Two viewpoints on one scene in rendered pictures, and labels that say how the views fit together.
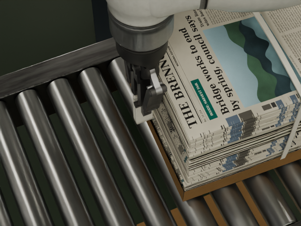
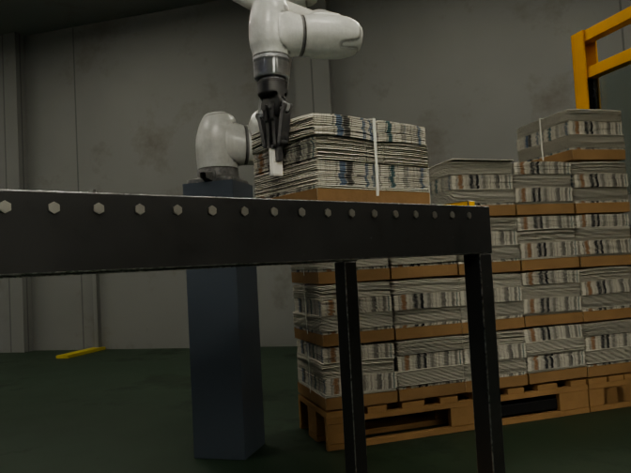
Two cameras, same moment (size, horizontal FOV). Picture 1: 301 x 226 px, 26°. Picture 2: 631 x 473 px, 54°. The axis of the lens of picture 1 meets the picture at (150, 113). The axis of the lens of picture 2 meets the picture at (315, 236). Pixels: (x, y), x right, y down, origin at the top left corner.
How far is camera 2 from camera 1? 1.51 m
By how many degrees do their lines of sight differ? 62
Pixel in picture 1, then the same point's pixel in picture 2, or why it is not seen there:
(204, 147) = (323, 130)
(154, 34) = (281, 59)
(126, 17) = (266, 44)
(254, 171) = (361, 198)
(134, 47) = (271, 68)
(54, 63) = not seen: hidden behind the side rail
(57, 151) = not seen: hidden behind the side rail
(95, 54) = not seen: hidden behind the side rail
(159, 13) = (284, 37)
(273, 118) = (360, 128)
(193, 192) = (323, 195)
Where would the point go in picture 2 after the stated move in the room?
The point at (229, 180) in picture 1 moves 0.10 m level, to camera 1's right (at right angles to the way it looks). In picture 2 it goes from (346, 196) to (385, 195)
